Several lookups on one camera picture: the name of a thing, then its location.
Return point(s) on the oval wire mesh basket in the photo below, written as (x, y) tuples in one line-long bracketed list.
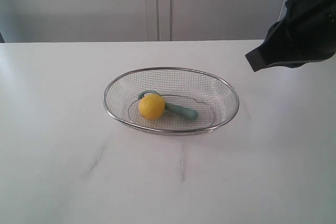
[(213, 98)]

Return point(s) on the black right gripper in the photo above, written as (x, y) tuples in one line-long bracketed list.
[(307, 35)]

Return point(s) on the teal handled vegetable peeler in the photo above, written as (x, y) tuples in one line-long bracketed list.
[(184, 112)]

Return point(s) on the yellow lemon with sticker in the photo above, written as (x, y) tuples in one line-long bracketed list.
[(152, 106)]

